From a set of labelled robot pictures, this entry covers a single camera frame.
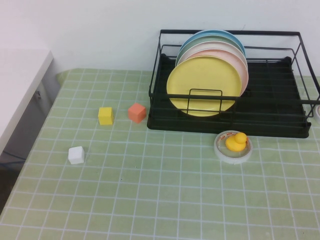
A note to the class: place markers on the clear tape roll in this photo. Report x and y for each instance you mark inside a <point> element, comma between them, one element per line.
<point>221,155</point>

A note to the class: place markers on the round white object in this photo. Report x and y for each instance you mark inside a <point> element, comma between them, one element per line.
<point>318,111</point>

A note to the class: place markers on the pink plate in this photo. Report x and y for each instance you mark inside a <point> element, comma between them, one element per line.
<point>240,67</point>

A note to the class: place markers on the cream plate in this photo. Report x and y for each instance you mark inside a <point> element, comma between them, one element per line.
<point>200,48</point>

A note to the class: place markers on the metal cabinet latch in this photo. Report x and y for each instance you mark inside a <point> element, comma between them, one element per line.
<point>38,95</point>

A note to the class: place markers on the yellow rubber duck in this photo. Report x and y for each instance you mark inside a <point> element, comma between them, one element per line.
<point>235,146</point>

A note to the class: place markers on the yellow cube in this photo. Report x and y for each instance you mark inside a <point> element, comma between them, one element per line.
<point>105,117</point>

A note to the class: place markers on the blue plate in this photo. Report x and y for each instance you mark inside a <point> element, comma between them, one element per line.
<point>207,32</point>

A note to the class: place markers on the green plate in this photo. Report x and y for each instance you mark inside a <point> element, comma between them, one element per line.
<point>205,38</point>

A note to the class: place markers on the yellow plate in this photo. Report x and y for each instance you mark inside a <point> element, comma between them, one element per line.
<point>200,80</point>

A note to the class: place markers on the white cube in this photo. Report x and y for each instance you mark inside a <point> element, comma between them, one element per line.
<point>75,156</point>

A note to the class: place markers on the orange cube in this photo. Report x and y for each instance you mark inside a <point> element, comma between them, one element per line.
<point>136,113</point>

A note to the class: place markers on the green checkered tablecloth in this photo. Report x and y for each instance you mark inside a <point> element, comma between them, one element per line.
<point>175,205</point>

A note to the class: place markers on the white side cabinet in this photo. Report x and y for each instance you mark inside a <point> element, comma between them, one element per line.
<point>15,82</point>

